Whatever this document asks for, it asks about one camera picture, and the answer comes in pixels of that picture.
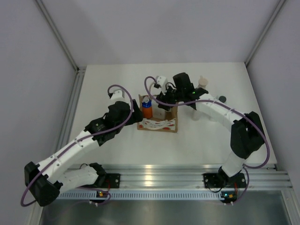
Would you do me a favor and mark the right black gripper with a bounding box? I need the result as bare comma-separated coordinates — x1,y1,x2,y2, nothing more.
157,84,184,112

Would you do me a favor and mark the burlap watermelon canvas bag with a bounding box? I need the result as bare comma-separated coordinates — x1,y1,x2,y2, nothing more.
137,107,178,133

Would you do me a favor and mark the silver refill pouch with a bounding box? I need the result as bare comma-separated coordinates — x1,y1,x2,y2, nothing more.
192,110,202,121

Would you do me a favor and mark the grey pump bottle beige cap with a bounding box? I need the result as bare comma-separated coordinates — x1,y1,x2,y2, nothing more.
197,76,209,89

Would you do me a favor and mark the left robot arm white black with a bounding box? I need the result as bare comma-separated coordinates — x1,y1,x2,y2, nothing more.
24,100,143,207

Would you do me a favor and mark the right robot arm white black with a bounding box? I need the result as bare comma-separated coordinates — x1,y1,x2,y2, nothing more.
154,73,266,188

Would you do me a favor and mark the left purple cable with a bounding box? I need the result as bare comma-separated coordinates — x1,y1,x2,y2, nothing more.
20,84,135,207

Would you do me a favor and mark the purple cable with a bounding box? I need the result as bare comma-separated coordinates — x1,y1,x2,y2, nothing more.
144,76,270,201
20,84,135,207

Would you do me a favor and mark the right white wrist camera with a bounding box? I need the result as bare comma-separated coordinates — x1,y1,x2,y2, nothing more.
154,76,168,94

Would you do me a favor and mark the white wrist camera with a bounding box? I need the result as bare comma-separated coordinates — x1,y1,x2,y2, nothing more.
154,76,168,94
109,89,126,103

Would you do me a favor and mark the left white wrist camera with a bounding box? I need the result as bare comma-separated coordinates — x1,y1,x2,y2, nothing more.
109,89,126,103

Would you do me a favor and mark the aluminium mounting rail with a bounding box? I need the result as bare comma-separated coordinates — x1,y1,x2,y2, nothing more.
103,164,293,190

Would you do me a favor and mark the left aluminium frame post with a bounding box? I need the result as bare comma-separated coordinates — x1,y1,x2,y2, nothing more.
34,0,79,71

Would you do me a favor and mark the aluminium frame post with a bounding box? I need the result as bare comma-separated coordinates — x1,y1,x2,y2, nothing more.
244,0,288,67
34,0,79,71

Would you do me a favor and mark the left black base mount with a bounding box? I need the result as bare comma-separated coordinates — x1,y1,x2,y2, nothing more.
104,173,121,189

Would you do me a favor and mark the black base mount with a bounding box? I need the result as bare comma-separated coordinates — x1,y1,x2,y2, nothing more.
203,173,223,188
104,173,121,189

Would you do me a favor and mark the white slotted cable duct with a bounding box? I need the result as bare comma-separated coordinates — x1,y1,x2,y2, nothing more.
57,190,235,200

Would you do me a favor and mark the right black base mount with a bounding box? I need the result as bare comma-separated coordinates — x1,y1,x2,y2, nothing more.
203,173,223,188

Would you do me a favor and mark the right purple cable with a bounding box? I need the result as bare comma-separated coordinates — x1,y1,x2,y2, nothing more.
144,76,270,201

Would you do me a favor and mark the right aluminium frame post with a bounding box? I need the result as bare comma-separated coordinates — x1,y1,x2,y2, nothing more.
244,0,288,67

